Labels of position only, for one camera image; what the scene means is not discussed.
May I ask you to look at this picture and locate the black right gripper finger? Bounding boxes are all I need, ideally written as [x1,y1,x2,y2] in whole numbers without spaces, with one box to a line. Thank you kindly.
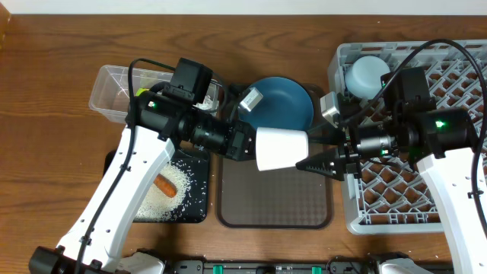
[295,146,347,181]
[307,121,346,145]

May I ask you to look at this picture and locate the white paper tissue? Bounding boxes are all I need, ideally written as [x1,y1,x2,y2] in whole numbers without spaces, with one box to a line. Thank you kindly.
[196,95,213,110]

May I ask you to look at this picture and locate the light blue bowl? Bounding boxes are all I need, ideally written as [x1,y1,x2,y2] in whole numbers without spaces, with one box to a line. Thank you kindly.
[345,56,390,100]

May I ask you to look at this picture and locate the yellow green snack wrapper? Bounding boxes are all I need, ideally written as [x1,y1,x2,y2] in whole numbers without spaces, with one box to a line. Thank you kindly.
[135,88,150,97]

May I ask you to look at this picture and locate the pink cup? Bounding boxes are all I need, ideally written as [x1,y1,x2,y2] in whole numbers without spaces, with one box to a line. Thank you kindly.
[255,127,309,171]

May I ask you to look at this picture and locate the orange carrot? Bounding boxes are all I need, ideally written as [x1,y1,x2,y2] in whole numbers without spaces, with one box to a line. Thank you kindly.
[154,174,177,198]

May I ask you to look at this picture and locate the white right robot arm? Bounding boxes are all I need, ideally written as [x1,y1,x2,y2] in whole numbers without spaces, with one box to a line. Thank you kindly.
[296,68,486,273]

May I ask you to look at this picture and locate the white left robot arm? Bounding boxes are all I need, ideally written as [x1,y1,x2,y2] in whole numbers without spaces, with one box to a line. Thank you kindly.
[28,59,256,273]

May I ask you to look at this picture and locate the grey dishwasher rack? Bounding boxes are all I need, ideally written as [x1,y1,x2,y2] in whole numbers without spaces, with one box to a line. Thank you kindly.
[327,41,483,234]

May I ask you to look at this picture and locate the clear plastic waste bin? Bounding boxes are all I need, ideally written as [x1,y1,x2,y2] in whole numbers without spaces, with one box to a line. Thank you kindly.
[88,64,221,125]

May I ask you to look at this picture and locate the dark blue plate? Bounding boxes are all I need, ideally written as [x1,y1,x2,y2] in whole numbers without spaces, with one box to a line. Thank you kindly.
[238,77,314,131]

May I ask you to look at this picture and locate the brown serving tray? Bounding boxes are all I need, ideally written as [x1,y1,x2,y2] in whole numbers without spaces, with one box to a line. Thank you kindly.
[216,159,333,229]

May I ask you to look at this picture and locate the black plastic tray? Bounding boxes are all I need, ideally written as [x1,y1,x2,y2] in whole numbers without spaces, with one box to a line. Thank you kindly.
[102,148,212,224]

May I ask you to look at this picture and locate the spilled white rice grains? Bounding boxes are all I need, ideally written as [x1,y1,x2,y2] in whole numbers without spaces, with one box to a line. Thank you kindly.
[135,159,208,222]

